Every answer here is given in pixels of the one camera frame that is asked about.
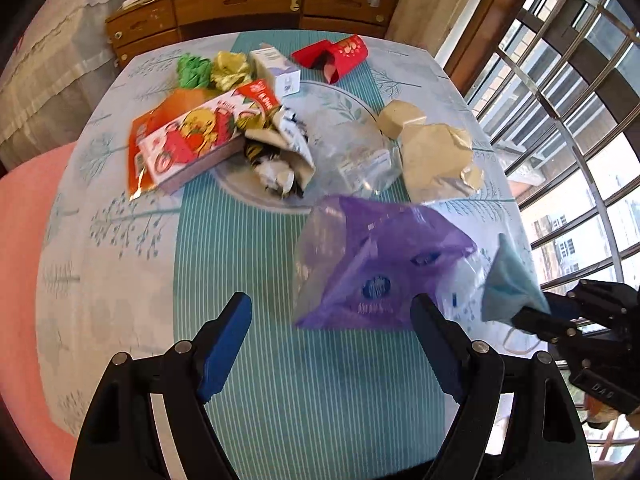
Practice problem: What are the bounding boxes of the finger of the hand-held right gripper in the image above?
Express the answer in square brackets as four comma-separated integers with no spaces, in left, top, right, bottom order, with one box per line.
[512,306,583,345]
[542,280,593,320]

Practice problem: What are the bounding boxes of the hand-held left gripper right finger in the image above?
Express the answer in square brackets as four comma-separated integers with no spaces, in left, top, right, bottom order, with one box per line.
[410,293,596,480]

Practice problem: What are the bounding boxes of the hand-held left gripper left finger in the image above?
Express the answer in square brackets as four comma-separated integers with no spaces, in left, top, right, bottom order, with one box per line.
[70,291,253,480]

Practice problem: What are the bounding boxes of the blue face mask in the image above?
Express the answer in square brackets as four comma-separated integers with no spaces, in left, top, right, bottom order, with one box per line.
[481,232,551,356]

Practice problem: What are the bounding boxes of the purple plastic bag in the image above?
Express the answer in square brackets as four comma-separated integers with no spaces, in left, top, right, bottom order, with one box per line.
[292,195,478,331]

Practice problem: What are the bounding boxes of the red cartoon print box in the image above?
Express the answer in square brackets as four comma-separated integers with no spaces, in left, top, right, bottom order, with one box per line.
[136,79,282,195]

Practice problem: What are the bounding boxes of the clear plastic bag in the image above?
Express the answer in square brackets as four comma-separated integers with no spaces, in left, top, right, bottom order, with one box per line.
[300,115,403,198]

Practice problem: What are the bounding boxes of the small brown paper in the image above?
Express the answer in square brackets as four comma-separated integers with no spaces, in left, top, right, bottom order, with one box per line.
[376,100,428,140]

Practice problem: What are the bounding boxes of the white small carton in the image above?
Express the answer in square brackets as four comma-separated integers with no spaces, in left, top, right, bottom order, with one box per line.
[248,46,302,98]

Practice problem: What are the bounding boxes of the large brown crumpled paper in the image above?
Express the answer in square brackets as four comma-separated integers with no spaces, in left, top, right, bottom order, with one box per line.
[400,122,485,203]

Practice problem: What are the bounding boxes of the crumpled black yellow wrapper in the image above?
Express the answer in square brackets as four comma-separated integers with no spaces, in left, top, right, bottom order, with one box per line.
[242,105,317,197]

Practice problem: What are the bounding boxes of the orange snack packet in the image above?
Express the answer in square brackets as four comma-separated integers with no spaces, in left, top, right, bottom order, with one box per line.
[127,87,216,201]

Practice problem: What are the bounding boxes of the pink fabric seat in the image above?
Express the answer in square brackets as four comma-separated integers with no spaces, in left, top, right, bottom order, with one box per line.
[0,140,81,480]

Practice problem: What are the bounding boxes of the round glass plate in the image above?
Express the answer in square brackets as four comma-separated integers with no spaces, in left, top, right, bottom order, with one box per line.
[207,80,403,213]

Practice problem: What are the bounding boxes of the gold crumpled foil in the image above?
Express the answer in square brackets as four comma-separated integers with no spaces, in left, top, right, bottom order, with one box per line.
[210,51,255,92]

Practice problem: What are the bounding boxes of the green crumpled paper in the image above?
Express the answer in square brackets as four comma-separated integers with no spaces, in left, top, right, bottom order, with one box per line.
[176,52,215,90]

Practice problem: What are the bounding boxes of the red paper envelope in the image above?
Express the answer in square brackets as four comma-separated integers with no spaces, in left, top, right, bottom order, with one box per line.
[291,35,370,84]

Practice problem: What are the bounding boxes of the wooden drawer cabinet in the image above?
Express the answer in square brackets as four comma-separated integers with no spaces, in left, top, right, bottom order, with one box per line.
[105,0,403,68]

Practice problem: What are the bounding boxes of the bed with lace cover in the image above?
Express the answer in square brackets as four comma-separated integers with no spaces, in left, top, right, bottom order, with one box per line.
[0,0,173,171]

